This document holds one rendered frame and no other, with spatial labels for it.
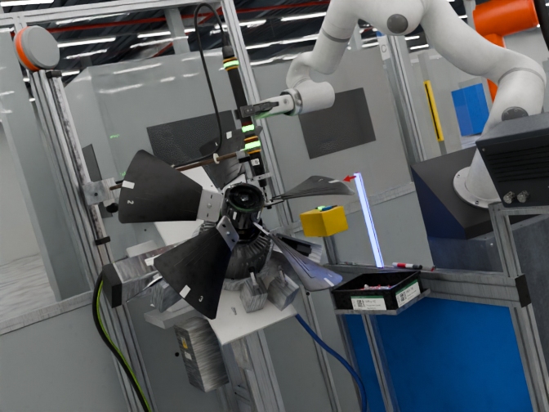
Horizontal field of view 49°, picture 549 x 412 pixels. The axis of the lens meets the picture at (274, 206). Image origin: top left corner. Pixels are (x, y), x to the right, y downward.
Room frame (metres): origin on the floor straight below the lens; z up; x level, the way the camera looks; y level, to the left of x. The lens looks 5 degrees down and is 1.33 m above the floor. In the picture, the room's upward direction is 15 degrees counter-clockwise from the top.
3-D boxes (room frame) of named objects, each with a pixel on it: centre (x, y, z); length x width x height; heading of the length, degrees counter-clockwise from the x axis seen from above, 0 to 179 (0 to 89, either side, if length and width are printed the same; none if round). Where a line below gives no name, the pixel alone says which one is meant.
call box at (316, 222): (2.26, -0.16, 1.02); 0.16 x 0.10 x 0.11; 28
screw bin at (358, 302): (1.77, -0.23, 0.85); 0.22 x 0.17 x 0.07; 44
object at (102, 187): (2.11, 0.57, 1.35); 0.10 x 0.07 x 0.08; 63
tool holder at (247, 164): (1.83, 0.03, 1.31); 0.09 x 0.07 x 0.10; 63
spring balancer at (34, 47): (2.16, 0.66, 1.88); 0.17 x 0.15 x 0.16; 118
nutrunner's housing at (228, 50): (1.83, 0.02, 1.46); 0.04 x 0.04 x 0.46
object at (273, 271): (1.88, -0.01, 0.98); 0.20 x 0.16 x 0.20; 28
